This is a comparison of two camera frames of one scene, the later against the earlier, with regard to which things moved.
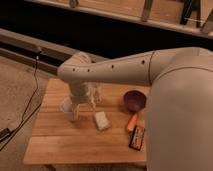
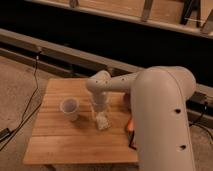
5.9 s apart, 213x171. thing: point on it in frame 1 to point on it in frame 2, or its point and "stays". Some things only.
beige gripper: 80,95 to 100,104
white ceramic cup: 67,107 stays
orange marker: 132,121 stays
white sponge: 102,121 stays
